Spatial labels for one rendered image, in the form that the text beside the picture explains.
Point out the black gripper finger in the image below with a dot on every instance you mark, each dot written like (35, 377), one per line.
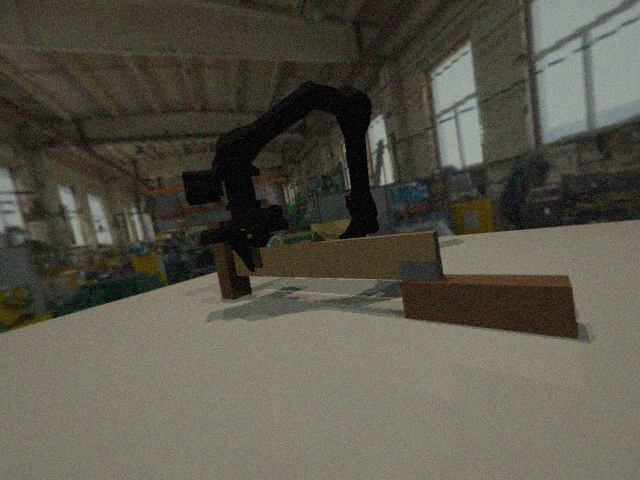
(260, 241)
(243, 249)

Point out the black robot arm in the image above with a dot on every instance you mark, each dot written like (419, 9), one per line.
(239, 147)

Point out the long wooden rail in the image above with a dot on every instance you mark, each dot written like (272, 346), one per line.
(375, 257)

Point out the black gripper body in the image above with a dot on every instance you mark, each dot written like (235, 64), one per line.
(233, 232)

